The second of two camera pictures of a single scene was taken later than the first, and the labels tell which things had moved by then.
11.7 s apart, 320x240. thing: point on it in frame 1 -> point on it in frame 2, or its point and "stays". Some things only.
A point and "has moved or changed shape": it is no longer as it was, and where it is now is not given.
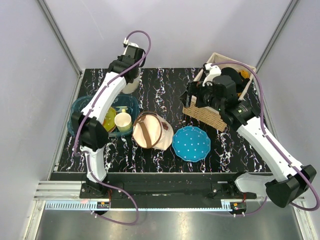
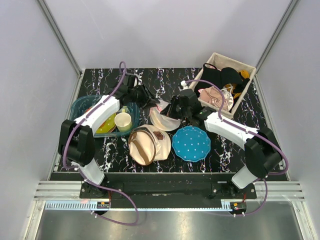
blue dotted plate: [191, 144] stays
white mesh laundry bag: [131, 88] has moved or changed shape
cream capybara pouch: [150, 130] -> [147, 143]
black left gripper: [120, 58] -> [148, 99]
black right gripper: [196, 88] -> [169, 110]
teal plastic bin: [129, 103] stays
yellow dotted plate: [109, 123] stays
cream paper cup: [123, 121] stays
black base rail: [158, 186] stays
